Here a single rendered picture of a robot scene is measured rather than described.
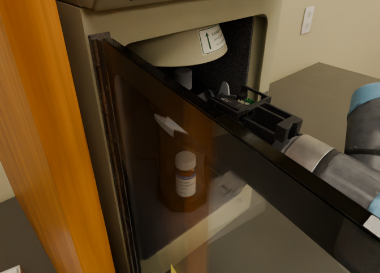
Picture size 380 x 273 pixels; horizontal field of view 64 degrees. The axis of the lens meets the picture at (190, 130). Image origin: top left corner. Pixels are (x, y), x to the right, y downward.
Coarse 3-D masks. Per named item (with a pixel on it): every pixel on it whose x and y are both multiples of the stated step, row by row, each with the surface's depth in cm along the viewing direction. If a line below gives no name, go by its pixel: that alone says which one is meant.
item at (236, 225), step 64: (128, 64) 22; (128, 128) 27; (192, 128) 16; (128, 192) 34; (192, 192) 19; (256, 192) 13; (320, 192) 10; (192, 256) 22; (256, 256) 14; (320, 256) 11
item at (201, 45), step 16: (192, 32) 41; (208, 32) 42; (128, 48) 42; (144, 48) 41; (160, 48) 40; (176, 48) 40; (192, 48) 41; (208, 48) 42; (224, 48) 46; (160, 64) 41; (176, 64) 41; (192, 64) 41
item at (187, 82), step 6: (174, 72) 48; (180, 72) 47; (186, 72) 47; (180, 78) 47; (186, 78) 48; (186, 84) 48; (192, 84) 51; (198, 84) 51; (192, 90) 49; (198, 90) 49; (204, 90) 49; (204, 96) 48; (210, 96) 50
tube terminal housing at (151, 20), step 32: (64, 0) 29; (192, 0) 35; (224, 0) 38; (256, 0) 42; (64, 32) 32; (96, 32) 29; (128, 32) 31; (160, 32) 33; (256, 32) 49; (256, 64) 53; (96, 96) 31; (256, 96) 57; (96, 128) 35; (96, 160) 39
